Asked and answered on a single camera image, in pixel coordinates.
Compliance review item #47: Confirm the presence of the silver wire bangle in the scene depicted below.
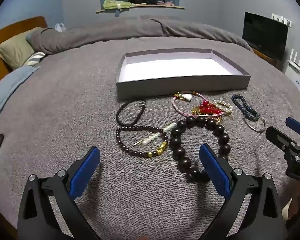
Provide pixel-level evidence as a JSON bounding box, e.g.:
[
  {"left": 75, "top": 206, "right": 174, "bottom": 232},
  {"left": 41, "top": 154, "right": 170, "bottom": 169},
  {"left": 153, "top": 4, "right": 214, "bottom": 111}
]
[{"left": 243, "top": 115, "right": 266, "bottom": 134}]

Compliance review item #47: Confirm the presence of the dark blue beaded bracelet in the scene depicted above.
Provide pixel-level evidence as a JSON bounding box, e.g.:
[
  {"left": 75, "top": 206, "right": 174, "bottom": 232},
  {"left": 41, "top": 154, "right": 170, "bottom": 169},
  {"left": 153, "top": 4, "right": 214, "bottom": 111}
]
[{"left": 231, "top": 94, "right": 260, "bottom": 123}]

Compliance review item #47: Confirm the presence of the pearl gold round brooch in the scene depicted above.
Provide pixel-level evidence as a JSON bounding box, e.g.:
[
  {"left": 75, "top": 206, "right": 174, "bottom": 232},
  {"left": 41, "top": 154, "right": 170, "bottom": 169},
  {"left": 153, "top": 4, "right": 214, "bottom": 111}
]
[{"left": 191, "top": 100, "right": 233, "bottom": 123}]

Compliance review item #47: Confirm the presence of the large black bead bracelet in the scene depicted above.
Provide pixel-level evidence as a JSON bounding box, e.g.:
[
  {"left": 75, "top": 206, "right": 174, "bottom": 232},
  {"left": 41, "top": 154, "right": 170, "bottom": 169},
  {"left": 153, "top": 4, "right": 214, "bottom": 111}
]
[{"left": 169, "top": 115, "right": 231, "bottom": 183}]

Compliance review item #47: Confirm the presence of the red bead bracelet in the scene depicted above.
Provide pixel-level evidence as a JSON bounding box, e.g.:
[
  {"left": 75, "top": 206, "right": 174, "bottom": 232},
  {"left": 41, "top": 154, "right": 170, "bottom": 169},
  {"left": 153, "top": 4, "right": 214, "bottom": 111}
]
[{"left": 198, "top": 100, "right": 223, "bottom": 115}]

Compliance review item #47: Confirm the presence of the pink woven cord bracelet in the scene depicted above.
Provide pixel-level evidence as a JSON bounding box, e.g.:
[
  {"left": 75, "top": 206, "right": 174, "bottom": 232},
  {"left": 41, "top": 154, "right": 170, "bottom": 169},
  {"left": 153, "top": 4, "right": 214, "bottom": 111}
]
[{"left": 172, "top": 91, "right": 224, "bottom": 118}]

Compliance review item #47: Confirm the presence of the small dark bead gold bracelet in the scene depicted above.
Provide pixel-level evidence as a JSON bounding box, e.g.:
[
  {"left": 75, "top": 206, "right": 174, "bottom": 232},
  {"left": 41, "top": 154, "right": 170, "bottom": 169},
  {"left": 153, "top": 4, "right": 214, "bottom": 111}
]
[{"left": 115, "top": 125, "right": 169, "bottom": 159}]

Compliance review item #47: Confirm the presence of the pearl hair pin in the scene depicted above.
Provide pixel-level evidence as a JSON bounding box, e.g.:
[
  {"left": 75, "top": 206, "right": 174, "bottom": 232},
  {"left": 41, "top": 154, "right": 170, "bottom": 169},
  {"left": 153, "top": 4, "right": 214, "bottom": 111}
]
[{"left": 133, "top": 121, "right": 177, "bottom": 146}]

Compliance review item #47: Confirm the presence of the black cord bracelet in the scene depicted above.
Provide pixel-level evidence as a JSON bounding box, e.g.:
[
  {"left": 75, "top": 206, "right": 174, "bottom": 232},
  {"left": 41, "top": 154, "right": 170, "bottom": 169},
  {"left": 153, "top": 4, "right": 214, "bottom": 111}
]
[{"left": 115, "top": 100, "right": 147, "bottom": 127}]

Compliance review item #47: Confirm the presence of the person right hand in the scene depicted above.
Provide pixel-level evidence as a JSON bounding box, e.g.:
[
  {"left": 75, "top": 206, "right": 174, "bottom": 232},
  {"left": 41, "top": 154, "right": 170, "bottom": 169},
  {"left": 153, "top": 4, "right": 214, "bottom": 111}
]
[{"left": 282, "top": 181, "right": 300, "bottom": 239}]

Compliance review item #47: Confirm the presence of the white wifi router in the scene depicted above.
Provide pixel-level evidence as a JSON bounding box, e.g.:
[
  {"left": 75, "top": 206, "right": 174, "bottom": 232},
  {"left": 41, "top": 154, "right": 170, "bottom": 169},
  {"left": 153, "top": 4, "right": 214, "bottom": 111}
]
[{"left": 285, "top": 48, "right": 300, "bottom": 91}]

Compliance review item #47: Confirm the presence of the wooden tv stand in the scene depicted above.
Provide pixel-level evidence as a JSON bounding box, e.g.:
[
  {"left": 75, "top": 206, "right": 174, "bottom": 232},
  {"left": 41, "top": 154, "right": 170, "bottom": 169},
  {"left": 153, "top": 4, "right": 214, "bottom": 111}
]
[{"left": 252, "top": 48, "right": 277, "bottom": 67}]

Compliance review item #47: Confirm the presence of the black monitor screen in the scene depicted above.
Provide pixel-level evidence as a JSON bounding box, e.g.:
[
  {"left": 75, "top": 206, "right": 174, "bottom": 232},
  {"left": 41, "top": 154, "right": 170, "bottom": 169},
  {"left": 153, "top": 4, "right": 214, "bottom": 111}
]
[{"left": 242, "top": 12, "right": 288, "bottom": 60}]

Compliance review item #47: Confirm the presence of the grey bed cover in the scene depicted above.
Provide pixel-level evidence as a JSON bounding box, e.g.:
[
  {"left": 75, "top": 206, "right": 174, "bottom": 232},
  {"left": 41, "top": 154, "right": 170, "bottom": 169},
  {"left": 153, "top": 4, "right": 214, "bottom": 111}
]
[{"left": 0, "top": 37, "right": 300, "bottom": 239}]

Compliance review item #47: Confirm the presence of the light blue blanket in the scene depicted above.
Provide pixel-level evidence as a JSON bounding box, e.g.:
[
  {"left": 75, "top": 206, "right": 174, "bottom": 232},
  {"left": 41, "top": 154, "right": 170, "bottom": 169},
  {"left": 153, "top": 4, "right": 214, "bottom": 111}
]
[{"left": 0, "top": 66, "right": 40, "bottom": 113}]

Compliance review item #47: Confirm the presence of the grey shallow cardboard tray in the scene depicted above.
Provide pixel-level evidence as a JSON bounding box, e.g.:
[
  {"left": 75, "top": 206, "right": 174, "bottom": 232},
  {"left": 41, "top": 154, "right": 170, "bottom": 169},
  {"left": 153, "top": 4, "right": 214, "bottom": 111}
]
[{"left": 116, "top": 48, "right": 250, "bottom": 100}]

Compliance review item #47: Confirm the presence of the wooden headboard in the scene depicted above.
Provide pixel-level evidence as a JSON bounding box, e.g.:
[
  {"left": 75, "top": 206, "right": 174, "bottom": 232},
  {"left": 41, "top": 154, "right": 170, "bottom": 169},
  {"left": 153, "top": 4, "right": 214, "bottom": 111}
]
[{"left": 0, "top": 16, "right": 48, "bottom": 93}]

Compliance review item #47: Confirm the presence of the striped grey white pillow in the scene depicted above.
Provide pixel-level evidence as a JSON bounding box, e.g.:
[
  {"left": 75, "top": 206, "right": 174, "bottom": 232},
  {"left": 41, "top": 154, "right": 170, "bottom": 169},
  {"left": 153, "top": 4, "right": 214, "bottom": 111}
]
[{"left": 23, "top": 51, "right": 46, "bottom": 67}]

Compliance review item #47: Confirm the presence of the olive green pillow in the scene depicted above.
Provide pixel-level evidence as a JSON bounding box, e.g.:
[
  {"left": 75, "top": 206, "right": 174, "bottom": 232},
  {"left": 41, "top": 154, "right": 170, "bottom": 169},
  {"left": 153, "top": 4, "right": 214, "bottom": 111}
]
[{"left": 0, "top": 27, "right": 43, "bottom": 70}]

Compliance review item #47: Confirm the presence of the grey rolled duvet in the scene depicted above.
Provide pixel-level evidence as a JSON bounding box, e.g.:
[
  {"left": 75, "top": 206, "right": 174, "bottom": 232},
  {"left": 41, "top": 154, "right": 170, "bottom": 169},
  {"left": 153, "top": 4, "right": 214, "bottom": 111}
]
[{"left": 26, "top": 16, "right": 252, "bottom": 55}]

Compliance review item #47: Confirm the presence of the wooden window shelf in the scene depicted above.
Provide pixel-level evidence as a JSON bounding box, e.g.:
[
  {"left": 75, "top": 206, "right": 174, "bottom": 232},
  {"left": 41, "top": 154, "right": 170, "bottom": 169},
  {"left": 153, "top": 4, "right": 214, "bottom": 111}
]
[{"left": 95, "top": 4, "right": 185, "bottom": 14}]

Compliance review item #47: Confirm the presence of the white plastic bag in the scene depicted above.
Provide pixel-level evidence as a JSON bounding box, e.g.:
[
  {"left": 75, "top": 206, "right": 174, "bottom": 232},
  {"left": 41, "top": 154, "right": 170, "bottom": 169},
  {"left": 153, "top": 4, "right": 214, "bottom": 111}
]
[{"left": 55, "top": 23, "right": 66, "bottom": 33}]

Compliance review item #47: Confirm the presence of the black clothing on shelf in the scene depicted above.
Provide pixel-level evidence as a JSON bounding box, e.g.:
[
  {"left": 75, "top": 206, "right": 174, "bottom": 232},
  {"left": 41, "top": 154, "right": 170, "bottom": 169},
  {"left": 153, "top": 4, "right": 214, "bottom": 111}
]
[{"left": 128, "top": 0, "right": 158, "bottom": 5}]

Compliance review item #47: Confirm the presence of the green cloth on shelf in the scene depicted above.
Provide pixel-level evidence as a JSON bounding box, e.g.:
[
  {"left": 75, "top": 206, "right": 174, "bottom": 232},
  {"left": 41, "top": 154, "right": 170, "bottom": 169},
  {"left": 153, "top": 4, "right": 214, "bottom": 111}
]
[{"left": 103, "top": 0, "right": 132, "bottom": 10}]

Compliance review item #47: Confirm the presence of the white wall power strip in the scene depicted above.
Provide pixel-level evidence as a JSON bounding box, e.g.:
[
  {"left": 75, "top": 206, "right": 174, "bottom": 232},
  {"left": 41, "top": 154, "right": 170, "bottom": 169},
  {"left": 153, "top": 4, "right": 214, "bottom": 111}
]
[{"left": 271, "top": 13, "right": 292, "bottom": 28}]

